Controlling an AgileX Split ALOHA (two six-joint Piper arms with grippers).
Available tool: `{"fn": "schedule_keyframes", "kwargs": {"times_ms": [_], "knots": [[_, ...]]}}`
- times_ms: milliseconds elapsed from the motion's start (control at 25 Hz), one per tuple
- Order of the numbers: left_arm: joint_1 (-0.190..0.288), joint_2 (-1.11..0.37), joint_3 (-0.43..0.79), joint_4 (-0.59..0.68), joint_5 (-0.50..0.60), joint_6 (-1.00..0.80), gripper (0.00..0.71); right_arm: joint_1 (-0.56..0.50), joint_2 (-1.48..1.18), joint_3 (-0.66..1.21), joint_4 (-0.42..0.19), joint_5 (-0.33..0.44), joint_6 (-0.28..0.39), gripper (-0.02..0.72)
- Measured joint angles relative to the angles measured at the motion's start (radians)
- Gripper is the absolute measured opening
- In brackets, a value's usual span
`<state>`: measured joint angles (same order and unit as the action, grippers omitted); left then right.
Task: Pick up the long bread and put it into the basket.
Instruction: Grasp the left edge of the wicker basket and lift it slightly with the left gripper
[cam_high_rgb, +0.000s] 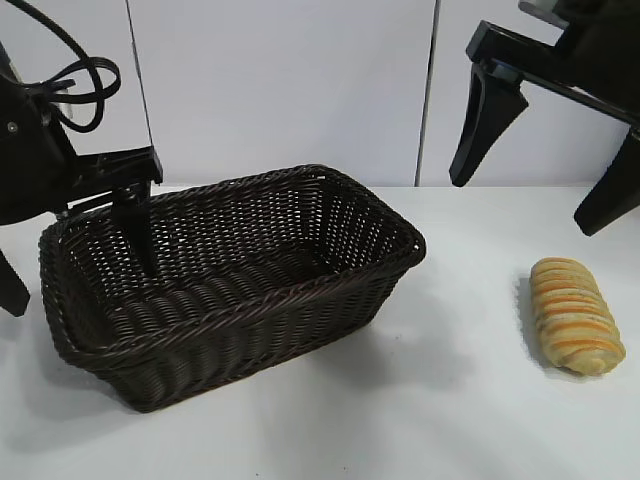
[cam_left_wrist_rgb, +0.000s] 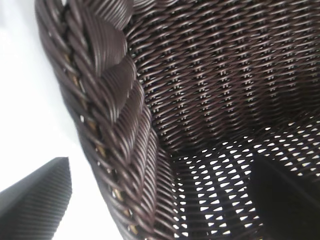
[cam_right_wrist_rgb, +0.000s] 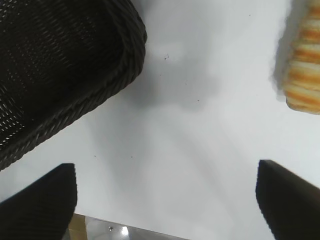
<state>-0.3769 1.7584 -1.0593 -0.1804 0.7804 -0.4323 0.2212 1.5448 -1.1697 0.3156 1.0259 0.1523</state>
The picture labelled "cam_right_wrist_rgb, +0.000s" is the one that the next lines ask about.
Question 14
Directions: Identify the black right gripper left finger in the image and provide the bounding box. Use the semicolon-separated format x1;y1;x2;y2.
0;162;78;240

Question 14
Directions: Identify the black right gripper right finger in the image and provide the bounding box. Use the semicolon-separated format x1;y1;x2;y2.
255;159;320;240

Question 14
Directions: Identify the long striped bread roll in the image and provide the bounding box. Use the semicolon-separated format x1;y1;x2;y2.
282;0;320;116

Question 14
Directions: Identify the dark brown woven basket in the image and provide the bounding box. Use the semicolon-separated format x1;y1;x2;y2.
0;0;149;172

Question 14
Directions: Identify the tan wooden strip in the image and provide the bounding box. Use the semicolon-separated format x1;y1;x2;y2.
67;213;87;240

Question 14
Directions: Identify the shiny metal base plate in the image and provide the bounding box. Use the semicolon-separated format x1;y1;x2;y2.
84;215;227;240

